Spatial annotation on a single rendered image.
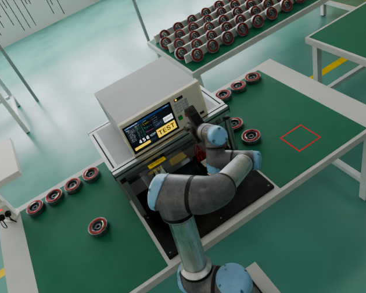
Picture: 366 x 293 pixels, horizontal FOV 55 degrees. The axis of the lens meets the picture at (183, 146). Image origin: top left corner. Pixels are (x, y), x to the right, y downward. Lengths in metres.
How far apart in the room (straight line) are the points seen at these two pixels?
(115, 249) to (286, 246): 1.19
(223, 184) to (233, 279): 0.39
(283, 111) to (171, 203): 1.41
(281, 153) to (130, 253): 0.97
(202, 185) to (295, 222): 1.71
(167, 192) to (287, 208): 1.78
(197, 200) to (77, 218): 1.27
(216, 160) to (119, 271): 0.78
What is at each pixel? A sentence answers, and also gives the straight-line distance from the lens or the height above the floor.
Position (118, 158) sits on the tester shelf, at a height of 1.11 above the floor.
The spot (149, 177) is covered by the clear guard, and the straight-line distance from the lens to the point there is 1.68.
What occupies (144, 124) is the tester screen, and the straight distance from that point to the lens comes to 1.66.
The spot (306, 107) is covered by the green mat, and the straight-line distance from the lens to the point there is 2.32.
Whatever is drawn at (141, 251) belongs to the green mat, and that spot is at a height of 0.75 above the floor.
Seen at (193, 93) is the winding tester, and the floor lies 1.27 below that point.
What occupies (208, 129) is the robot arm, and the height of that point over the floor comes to 1.33.
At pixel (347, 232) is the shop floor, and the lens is 2.63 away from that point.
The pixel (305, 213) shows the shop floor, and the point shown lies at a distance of 2.70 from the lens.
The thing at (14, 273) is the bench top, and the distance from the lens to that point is 2.21.
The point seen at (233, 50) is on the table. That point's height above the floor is 0.74.
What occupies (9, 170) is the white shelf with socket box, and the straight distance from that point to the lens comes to 1.99.
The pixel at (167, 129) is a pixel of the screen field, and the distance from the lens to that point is 1.73.
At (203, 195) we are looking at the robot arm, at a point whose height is 1.46.
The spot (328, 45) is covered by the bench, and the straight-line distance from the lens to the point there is 2.90.
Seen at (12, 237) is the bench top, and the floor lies 0.75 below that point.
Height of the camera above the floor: 2.22
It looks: 41 degrees down
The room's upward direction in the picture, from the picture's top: 21 degrees counter-clockwise
